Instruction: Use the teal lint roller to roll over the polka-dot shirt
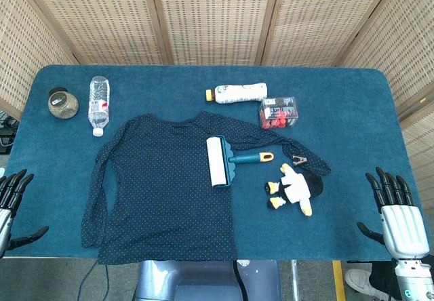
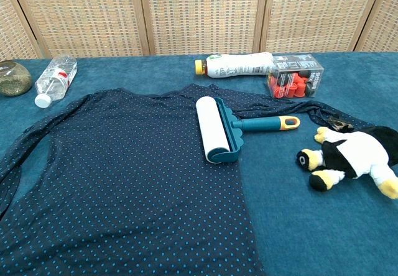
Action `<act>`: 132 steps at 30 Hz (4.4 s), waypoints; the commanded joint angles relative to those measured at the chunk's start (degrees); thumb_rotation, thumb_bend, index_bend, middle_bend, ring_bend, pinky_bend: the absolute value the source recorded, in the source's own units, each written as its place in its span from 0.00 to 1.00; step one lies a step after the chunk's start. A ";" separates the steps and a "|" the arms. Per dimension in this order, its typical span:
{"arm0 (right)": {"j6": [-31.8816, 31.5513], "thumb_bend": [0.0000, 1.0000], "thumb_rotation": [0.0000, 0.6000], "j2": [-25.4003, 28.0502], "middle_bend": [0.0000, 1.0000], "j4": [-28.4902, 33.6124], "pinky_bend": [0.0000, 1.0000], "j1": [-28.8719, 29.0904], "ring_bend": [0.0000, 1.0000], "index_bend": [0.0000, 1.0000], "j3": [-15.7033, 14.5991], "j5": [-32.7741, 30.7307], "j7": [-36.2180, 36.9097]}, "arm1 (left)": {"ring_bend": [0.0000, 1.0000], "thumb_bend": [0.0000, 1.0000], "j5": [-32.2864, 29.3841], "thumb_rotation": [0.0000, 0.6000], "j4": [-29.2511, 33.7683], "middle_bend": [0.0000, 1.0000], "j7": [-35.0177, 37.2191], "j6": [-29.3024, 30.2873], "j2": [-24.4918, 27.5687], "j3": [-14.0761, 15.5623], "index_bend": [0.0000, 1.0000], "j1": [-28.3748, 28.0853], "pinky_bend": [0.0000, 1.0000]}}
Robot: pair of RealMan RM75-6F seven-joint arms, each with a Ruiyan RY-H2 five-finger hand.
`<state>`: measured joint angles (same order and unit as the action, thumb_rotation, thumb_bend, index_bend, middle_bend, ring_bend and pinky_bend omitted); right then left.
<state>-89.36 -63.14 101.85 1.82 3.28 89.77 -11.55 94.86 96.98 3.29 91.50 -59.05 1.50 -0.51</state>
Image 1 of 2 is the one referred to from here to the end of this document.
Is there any plush penguin toy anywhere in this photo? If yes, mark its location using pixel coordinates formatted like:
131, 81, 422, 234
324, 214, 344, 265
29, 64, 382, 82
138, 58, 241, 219
264, 163, 324, 218

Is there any white yellow-capped drink bottle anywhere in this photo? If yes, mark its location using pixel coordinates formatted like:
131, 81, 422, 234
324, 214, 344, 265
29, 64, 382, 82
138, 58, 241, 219
205, 82, 269, 105

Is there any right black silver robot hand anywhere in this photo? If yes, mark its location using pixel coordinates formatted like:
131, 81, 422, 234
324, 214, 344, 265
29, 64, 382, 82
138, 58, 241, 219
356, 167, 431, 260

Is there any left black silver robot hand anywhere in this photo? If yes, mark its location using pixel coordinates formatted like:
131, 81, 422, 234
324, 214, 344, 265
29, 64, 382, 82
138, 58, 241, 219
0, 169, 50, 258

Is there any silver blue robot torso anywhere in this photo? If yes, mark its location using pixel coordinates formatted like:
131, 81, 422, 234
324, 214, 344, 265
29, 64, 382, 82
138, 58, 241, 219
134, 259, 282, 301

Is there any white sneaker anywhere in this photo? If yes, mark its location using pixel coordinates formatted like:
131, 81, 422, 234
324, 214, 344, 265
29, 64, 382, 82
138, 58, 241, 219
344, 268, 391, 301

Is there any clear plastic water bottle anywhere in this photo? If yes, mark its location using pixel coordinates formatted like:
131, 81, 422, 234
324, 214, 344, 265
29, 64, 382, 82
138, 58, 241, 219
87, 75, 111, 137

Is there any round glass spice jar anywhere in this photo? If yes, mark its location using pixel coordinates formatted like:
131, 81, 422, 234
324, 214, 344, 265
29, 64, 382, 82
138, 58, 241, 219
47, 87, 80, 120

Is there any blue cable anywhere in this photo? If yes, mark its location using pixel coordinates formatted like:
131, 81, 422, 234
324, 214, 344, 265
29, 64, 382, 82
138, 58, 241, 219
76, 259, 110, 301

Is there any woven bamboo folding screen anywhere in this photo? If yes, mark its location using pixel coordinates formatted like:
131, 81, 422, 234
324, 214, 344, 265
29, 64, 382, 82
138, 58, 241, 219
0, 0, 434, 210

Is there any dark blue dotted shirt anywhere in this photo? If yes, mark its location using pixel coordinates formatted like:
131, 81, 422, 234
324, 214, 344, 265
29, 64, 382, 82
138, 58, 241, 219
80, 111, 332, 266

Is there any teal blue table cloth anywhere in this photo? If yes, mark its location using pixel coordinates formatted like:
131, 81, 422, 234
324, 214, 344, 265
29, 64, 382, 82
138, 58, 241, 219
0, 64, 432, 263

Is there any black cable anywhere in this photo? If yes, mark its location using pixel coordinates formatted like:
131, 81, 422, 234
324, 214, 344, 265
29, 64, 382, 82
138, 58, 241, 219
232, 260, 250, 301

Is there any teal white lint roller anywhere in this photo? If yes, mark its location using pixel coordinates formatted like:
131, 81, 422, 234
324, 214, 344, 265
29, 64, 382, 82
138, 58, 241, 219
205, 134, 275, 189

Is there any yellow floor tape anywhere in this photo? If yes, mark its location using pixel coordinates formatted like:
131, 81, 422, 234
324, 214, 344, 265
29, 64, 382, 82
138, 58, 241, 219
332, 260, 347, 301

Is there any clear box of red pieces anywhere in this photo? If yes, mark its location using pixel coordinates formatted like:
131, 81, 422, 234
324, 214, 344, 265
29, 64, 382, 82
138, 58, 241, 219
258, 96, 300, 130

